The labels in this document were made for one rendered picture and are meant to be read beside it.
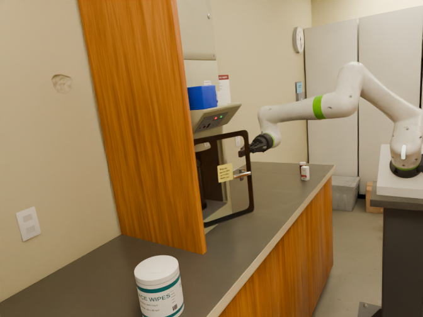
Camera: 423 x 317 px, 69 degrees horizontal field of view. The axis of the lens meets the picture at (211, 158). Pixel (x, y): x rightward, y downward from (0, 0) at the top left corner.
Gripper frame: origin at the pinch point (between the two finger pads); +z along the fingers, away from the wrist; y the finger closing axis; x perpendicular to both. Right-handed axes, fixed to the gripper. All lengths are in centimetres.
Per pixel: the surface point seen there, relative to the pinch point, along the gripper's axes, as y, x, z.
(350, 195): 6, 107, -240
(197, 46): -12, -49, 10
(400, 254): 62, 66, -50
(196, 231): -4.6, 23.9, 36.0
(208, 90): -0.8, -29.9, 22.3
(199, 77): -11.5, -35.8, 12.0
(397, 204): 61, 36, -44
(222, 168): -3.2, 4.2, 13.9
